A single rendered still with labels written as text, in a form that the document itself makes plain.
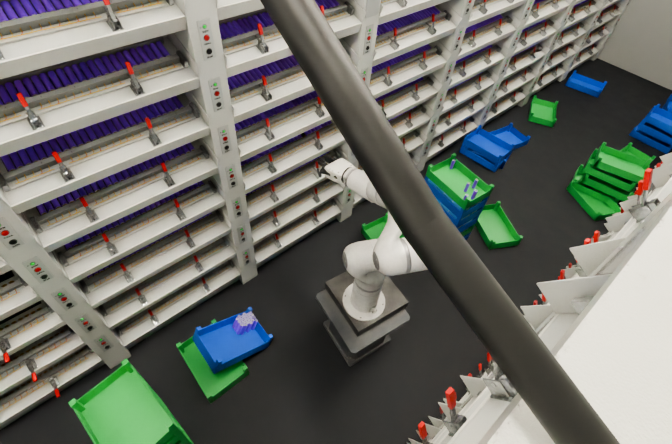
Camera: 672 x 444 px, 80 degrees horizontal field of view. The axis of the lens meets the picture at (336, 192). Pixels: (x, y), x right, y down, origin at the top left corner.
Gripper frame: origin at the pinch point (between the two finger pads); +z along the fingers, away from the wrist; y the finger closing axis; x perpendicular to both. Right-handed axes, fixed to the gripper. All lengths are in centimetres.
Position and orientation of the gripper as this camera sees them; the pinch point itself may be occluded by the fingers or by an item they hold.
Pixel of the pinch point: (324, 161)
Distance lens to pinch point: 169.5
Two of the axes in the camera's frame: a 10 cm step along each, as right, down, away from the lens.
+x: -0.8, -7.8, -6.2
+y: 7.6, -4.5, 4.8
